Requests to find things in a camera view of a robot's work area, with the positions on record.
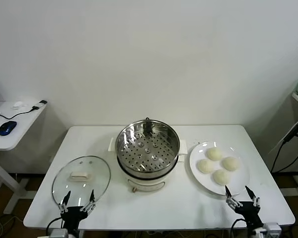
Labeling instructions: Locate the glass pot lid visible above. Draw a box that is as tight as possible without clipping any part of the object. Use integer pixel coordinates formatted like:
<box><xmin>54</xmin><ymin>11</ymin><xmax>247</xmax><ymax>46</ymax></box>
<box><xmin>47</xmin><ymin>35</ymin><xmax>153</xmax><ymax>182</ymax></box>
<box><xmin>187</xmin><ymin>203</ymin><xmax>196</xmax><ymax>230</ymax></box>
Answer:
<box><xmin>51</xmin><ymin>155</ymin><xmax>112</xmax><ymax>211</ymax></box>

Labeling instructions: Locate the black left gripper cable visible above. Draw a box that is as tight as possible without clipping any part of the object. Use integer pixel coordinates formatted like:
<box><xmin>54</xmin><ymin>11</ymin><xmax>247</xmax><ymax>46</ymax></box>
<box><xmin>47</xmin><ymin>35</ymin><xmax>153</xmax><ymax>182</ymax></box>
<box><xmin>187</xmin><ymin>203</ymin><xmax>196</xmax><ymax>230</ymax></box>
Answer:
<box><xmin>45</xmin><ymin>217</ymin><xmax>63</xmax><ymax>235</ymax></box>

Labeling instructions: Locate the white round plate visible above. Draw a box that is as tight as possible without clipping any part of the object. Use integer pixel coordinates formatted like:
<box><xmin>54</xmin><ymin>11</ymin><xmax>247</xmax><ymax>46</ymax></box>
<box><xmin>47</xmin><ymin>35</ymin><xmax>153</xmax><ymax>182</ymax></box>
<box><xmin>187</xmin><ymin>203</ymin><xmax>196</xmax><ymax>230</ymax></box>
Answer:
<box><xmin>188</xmin><ymin>141</ymin><xmax>251</xmax><ymax>196</ymax></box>

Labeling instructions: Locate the black adapter with cable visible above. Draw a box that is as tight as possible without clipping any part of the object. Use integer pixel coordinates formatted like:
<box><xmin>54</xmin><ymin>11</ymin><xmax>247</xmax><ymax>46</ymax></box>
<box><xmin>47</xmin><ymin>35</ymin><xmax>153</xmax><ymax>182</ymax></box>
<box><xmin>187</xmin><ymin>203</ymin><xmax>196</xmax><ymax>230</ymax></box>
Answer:
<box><xmin>271</xmin><ymin>125</ymin><xmax>298</xmax><ymax>174</ymax></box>

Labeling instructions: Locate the thin black desk cable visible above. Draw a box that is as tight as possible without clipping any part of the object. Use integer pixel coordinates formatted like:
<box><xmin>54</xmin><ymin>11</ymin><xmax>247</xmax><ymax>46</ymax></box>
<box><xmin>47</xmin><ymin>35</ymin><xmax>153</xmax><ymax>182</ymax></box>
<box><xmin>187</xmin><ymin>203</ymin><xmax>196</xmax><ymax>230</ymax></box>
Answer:
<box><xmin>0</xmin><ymin>106</ymin><xmax>35</xmax><ymax>120</ymax></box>

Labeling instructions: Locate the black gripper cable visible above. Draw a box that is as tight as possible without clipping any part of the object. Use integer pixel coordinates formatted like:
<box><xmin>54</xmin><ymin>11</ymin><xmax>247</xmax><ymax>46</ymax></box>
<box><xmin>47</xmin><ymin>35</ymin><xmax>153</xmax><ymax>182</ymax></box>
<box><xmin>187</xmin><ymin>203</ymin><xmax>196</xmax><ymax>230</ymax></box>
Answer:
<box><xmin>45</xmin><ymin>217</ymin><xmax>63</xmax><ymax>235</ymax></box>
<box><xmin>229</xmin><ymin>218</ymin><xmax>249</xmax><ymax>238</ymax></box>

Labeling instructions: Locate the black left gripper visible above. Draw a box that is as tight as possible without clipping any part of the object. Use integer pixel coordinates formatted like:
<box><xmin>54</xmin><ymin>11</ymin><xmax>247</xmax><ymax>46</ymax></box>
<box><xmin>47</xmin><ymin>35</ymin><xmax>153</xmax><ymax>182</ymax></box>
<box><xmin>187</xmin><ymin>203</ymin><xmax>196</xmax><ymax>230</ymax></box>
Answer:
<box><xmin>57</xmin><ymin>189</ymin><xmax>96</xmax><ymax>235</ymax></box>

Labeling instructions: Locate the white hanging cable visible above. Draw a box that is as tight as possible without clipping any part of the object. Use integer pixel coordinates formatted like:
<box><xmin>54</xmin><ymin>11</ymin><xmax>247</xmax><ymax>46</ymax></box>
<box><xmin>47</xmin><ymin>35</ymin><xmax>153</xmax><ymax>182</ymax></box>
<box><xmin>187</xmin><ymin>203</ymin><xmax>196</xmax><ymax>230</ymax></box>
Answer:
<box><xmin>268</xmin><ymin>114</ymin><xmax>298</xmax><ymax>155</ymax></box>

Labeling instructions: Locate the white floor cable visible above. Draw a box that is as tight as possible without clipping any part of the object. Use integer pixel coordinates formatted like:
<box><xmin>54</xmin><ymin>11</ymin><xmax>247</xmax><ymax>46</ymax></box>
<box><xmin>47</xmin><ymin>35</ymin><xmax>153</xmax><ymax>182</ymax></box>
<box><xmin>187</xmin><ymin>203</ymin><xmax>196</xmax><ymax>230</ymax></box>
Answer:
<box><xmin>0</xmin><ymin>215</ymin><xmax>17</xmax><ymax>238</ymax></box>

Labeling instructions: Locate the stainless steel steamer basket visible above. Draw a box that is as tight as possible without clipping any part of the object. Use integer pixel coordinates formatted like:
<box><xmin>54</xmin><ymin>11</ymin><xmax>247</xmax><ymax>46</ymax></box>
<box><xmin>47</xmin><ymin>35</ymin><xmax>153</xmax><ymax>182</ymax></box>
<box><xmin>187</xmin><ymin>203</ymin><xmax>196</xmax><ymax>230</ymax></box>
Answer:
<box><xmin>108</xmin><ymin>119</ymin><xmax>188</xmax><ymax>176</ymax></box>

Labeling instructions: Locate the blue computer mouse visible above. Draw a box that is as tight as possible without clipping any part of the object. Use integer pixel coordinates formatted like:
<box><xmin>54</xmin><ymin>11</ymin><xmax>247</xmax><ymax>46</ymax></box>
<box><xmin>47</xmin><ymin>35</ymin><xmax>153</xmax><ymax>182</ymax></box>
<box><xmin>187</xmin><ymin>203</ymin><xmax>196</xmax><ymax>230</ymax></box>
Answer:
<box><xmin>0</xmin><ymin>120</ymin><xmax>17</xmax><ymax>136</ymax></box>

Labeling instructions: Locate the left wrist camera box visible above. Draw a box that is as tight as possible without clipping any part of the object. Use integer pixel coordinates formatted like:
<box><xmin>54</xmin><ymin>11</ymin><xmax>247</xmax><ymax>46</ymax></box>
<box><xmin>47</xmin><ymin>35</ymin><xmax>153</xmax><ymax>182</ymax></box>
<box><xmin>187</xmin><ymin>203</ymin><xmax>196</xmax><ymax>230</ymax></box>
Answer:
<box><xmin>49</xmin><ymin>228</ymin><xmax>69</xmax><ymax>238</ymax></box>

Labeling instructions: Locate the white electric cooker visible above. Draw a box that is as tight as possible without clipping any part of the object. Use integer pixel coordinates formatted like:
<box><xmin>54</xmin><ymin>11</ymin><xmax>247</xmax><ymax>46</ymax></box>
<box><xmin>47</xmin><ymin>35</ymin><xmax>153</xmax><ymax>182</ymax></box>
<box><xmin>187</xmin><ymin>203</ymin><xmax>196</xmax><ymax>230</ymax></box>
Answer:
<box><xmin>116</xmin><ymin>148</ymin><xmax>188</xmax><ymax>193</ymax></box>

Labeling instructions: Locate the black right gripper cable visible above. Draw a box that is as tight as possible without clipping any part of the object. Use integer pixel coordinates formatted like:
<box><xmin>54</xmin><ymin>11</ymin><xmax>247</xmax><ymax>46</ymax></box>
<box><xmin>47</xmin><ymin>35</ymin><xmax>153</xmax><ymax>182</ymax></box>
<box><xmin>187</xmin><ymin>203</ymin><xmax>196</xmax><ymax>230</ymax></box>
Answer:
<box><xmin>229</xmin><ymin>218</ymin><xmax>249</xmax><ymax>238</ymax></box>

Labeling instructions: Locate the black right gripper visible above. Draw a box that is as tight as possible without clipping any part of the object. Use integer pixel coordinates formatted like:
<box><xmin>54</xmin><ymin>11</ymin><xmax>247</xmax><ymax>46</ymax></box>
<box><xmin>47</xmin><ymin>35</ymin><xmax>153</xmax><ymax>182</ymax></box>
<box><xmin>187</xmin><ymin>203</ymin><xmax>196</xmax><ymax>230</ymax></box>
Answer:
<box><xmin>224</xmin><ymin>185</ymin><xmax>264</xmax><ymax>230</ymax></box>

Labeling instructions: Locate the white steamed baozi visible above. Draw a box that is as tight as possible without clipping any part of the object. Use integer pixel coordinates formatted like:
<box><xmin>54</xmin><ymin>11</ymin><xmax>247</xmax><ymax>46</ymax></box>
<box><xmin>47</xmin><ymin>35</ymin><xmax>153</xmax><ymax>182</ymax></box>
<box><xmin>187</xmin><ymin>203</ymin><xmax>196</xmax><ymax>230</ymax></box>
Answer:
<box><xmin>212</xmin><ymin>169</ymin><xmax>231</xmax><ymax>186</ymax></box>
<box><xmin>206</xmin><ymin>147</ymin><xmax>223</xmax><ymax>161</ymax></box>
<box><xmin>197</xmin><ymin>158</ymin><xmax>215</xmax><ymax>174</ymax></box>
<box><xmin>222</xmin><ymin>156</ymin><xmax>240</xmax><ymax>172</ymax></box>

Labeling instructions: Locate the white side desk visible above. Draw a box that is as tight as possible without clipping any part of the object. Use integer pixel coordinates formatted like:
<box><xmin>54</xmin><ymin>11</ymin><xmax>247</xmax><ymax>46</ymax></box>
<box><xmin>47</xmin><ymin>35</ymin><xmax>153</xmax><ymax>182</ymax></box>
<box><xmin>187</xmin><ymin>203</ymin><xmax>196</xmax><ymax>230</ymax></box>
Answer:
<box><xmin>0</xmin><ymin>100</ymin><xmax>48</xmax><ymax>214</ymax></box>

